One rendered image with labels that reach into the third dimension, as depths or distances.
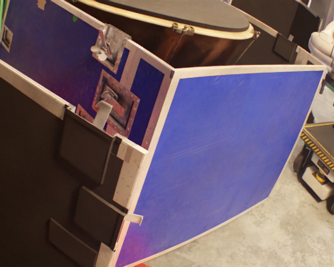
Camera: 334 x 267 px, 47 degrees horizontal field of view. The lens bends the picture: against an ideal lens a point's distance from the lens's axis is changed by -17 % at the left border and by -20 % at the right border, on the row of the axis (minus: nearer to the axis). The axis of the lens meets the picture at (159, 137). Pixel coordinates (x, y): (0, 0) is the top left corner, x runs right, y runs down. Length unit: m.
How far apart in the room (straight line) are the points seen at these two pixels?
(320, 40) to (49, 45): 1.51
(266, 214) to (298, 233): 0.26
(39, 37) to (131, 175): 0.96
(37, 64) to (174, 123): 0.66
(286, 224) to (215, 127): 1.22
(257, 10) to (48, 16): 3.61
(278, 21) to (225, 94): 3.75
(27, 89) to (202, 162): 0.70
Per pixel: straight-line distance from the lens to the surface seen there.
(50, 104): 0.82
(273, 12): 4.91
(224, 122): 1.33
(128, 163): 0.74
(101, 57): 1.19
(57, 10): 1.49
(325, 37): 2.38
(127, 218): 0.87
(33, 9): 1.68
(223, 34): 1.52
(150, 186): 1.25
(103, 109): 0.78
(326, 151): 2.67
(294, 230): 2.40
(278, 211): 2.47
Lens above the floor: 1.35
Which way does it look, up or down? 31 degrees down
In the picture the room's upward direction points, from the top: 19 degrees clockwise
